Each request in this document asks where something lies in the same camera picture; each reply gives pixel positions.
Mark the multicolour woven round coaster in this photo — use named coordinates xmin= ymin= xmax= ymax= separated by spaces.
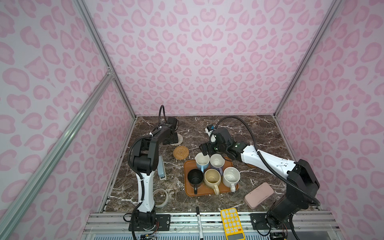
xmin=171 ymin=133 xmax=183 ymax=146

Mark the light blue mug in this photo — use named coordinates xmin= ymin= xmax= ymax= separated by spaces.
xmin=195 ymin=153 xmax=210 ymax=173

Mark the lavender mug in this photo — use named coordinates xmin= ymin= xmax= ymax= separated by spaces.
xmin=210 ymin=154 xmax=226 ymax=176

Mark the woven rattan round coaster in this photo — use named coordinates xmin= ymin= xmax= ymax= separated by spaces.
xmin=173 ymin=146 xmax=190 ymax=160

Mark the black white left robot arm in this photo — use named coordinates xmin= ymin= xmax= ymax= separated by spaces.
xmin=128 ymin=105 xmax=179 ymax=232

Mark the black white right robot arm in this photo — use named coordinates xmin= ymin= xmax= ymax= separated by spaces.
xmin=199 ymin=117 xmax=321 ymax=236

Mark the beige ceramic mug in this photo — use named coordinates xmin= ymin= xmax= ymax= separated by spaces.
xmin=204 ymin=169 xmax=222 ymax=195

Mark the black mug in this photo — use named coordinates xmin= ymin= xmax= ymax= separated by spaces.
xmin=187 ymin=169 xmax=204 ymax=195

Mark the white speckled mug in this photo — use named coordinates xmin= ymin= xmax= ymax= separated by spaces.
xmin=222 ymin=167 xmax=241 ymax=193

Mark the clear tape roll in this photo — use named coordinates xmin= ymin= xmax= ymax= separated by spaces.
xmin=154 ymin=189 xmax=170 ymax=209

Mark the pink case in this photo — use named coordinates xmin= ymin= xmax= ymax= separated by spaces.
xmin=244 ymin=183 xmax=274 ymax=210

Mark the black marker pen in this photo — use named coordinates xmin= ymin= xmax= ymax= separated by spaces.
xmin=196 ymin=206 xmax=204 ymax=240

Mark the yellow calculator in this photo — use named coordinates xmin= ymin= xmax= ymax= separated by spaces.
xmin=221 ymin=208 xmax=245 ymax=240

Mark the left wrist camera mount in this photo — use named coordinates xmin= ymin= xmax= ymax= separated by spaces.
xmin=167 ymin=117 xmax=179 ymax=130

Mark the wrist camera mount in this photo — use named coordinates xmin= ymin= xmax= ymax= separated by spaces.
xmin=205 ymin=125 xmax=216 ymax=143
xmin=167 ymin=117 xmax=179 ymax=130

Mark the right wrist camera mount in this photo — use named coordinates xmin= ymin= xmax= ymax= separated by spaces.
xmin=205 ymin=125 xmax=216 ymax=143

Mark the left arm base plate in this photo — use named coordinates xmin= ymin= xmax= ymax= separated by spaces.
xmin=133 ymin=214 xmax=171 ymax=233

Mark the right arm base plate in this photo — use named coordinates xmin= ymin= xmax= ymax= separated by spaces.
xmin=250 ymin=213 xmax=270 ymax=231

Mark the aluminium frame diagonal bar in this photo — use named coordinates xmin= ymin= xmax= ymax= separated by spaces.
xmin=1 ymin=74 xmax=115 ymax=240

